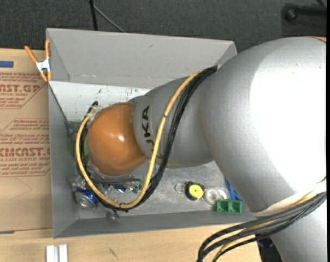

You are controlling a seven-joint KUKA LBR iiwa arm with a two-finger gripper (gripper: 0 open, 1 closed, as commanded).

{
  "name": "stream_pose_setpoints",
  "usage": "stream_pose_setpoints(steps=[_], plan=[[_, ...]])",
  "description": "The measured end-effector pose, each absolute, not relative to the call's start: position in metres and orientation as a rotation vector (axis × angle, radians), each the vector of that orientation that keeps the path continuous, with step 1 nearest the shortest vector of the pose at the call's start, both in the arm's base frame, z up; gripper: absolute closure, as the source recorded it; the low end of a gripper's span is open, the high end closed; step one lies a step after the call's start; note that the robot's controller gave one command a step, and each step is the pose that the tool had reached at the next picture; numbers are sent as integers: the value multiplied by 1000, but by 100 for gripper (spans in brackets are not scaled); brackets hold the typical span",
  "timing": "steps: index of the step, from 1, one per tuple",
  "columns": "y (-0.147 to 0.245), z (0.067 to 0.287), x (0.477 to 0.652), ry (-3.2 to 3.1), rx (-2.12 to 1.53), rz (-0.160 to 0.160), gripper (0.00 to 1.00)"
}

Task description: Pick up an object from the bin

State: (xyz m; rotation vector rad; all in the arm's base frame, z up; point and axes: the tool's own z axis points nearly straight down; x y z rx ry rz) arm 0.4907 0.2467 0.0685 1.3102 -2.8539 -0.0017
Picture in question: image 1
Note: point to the blue and silver can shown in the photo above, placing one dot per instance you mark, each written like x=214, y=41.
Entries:
x=85, y=198

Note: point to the black and yellow round tape measure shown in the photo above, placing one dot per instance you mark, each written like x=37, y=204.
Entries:
x=194, y=191

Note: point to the clear glass round thing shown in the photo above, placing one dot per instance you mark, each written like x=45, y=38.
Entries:
x=212, y=196

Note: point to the brown cardboard board, red print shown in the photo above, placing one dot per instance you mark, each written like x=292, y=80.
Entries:
x=23, y=195

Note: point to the green double square block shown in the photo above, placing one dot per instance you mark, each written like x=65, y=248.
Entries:
x=229, y=206

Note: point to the blue plastic thing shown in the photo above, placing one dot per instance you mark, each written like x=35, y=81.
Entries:
x=232, y=193

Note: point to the grey metal bin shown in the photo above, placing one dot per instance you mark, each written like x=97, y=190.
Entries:
x=132, y=56

